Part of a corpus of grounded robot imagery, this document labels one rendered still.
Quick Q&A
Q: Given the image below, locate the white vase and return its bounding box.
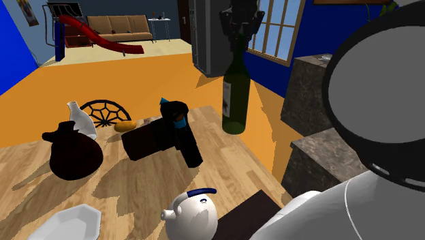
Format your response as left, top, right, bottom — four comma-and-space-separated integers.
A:
67, 100, 99, 140

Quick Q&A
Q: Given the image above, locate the yellow bread roll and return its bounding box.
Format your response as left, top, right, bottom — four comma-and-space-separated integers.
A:
114, 119, 138, 133

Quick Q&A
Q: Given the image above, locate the colourful wall picture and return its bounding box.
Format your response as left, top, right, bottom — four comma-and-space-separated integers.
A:
16, 0, 40, 28

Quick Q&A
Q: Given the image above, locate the dark marble counter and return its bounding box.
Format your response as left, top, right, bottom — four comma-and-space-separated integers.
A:
279, 52, 369, 198

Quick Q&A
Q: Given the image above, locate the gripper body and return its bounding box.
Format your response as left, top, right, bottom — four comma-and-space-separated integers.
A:
229, 0, 259, 34

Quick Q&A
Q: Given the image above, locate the black wire chair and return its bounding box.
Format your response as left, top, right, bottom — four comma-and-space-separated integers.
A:
79, 99, 132, 129

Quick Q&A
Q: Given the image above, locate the white angular plate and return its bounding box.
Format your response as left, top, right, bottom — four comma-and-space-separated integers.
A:
25, 203, 102, 240

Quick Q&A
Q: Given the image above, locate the green wine bottle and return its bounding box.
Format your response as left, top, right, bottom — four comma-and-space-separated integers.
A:
221, 32, 252, 136

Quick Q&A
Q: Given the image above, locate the green plant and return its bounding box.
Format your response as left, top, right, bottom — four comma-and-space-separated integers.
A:
364, 1, 400, 21

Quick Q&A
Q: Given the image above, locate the wooden table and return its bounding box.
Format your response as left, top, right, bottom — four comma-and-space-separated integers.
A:
0, 105, 294, 240

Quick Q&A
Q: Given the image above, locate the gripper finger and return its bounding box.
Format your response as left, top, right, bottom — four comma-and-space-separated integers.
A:
219, 8, 235, 37
250, 10, 266, 36

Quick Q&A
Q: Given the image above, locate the grey refrigerator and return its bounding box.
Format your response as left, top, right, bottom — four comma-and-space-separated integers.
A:
188, 0, 234, 78

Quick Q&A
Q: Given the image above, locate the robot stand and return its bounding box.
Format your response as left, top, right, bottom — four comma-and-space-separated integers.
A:
211, 189, 284, 240

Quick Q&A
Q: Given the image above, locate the red slide with frame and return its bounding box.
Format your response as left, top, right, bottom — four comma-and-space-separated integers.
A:
42, 2, 146, 63

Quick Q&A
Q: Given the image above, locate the black blocky object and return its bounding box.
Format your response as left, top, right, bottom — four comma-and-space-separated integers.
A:
121, 116, 182, 162

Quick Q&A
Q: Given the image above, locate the small white side table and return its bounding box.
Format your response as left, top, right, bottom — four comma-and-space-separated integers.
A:
147, 11, 172, 43

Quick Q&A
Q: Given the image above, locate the window with wooden frame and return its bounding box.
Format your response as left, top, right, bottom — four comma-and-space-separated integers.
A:
246, 0, 306, 68

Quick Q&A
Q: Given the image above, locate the white teapot with blue handle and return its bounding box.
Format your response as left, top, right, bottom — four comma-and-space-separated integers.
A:
160, 187, 219, 240

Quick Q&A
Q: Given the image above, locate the brown sofa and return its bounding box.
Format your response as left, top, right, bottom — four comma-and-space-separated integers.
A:
86, 14, 154, 44

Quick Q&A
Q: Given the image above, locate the dark brown round jug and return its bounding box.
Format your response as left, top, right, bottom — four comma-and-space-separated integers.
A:
42, 121, 104, 181

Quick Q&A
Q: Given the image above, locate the dark door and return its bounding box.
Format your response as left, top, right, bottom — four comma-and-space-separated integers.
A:
176, 0, 193, 45

